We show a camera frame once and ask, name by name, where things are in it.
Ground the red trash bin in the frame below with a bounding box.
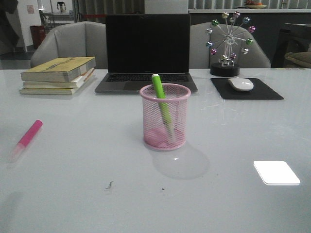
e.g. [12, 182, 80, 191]
[30, 25, 46, 49]

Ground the pink highlighter pen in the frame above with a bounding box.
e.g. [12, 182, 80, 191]
[9, 119, 43, 163]

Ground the left grey armchair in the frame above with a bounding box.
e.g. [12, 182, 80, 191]
[30, 21, 108, 69]

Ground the black mouse pad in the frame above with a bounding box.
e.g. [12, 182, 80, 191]
[211, 78, 284, 100]

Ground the white computer mouse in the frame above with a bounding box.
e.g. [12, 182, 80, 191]
[227, 77, 254, 91]

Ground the olive cushion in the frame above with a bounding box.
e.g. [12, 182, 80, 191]
[284, 51, 311, 68]

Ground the dark side table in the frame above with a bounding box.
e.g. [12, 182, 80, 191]
[271, 23, 311, 67]

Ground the middle cream book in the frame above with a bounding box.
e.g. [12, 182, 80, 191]
[23, 68, 94, 89]

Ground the yellow book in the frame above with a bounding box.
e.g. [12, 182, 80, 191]
[19, 82, 86, 95]
[20, 57, 96, 82]

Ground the pink mesh pen holder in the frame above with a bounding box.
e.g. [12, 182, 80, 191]
[139, 83, 191, 150]

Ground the right grey armchair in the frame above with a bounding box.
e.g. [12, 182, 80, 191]
[189, 22, 271, 68]

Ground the ferris wheel desk ornament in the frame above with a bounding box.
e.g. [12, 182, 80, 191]
[205, 11, 253, 77]

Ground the top yellow book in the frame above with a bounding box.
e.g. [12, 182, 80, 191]
[20, 57, 96, 82]

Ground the fruit bowl on counter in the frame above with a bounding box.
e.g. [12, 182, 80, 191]
[244, 0, 266, 9]

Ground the green highlighter pen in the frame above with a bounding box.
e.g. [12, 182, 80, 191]
[152, 74, 175, 142]

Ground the bottom yellow book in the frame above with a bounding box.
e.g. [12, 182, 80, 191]
[19, 82, 86, 95]

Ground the grey armchair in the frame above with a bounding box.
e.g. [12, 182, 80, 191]
[30, 21, 108, 69]
[189, 22, 271, 68]

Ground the grey laptop black screen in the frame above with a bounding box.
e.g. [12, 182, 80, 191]
[95, 14, 197, 94]

